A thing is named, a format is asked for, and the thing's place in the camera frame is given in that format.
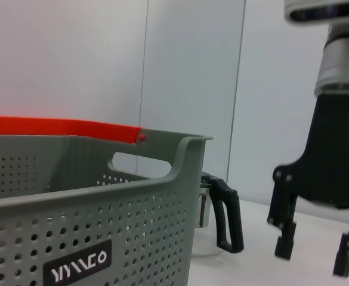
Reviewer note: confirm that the grey perforated storage bin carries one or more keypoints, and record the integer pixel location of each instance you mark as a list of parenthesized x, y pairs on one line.
[(87, 214)]

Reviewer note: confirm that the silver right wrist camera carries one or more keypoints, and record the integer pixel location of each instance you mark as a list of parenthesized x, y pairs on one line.
[(323, 9)]

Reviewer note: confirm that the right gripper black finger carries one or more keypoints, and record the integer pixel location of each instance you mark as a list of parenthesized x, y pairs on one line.
[(348, 247), (283, 220)]

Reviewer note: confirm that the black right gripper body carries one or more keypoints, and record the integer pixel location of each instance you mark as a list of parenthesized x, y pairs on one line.
[(332, 155)]

